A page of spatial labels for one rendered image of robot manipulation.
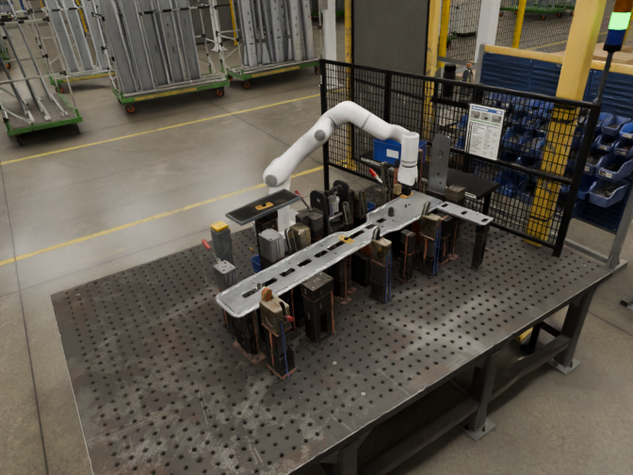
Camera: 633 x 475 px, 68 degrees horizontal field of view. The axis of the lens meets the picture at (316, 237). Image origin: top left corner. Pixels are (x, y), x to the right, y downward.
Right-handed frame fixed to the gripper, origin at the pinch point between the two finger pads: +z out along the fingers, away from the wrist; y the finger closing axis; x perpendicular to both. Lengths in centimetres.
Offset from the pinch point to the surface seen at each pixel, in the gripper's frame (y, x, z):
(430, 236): 22.3, -8.3, 15.3
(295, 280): 7, -86, 10
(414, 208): 4.9, 1.5, 9.6
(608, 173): 55, 143, 21
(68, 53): -952, 118, 43
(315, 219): -16, -52, 2
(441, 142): 1.2, 26.4, -19.9
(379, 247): 18.2, -43.4, 7.6
